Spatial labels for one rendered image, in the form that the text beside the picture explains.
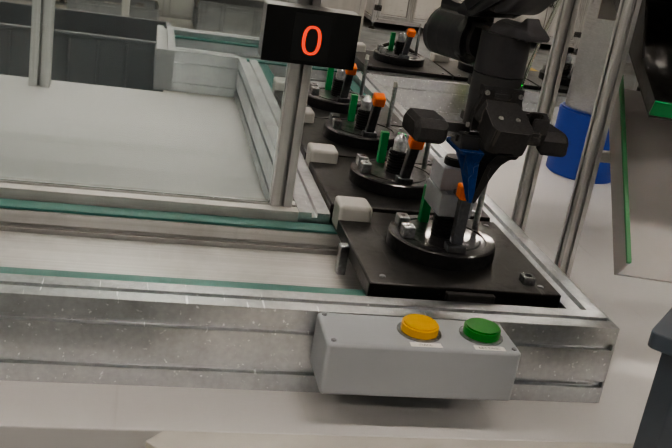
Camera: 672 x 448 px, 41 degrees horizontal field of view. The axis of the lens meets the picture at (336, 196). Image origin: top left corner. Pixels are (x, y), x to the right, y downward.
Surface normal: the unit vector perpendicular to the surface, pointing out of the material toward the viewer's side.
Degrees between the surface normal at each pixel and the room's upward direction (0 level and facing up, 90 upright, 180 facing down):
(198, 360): 90
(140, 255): 0
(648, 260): 45
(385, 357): 90
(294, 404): 0
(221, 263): 0
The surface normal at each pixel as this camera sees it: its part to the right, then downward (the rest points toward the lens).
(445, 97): 0.18, 0.34
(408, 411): 0.15, -0.94
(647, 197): 0.11, -0.43
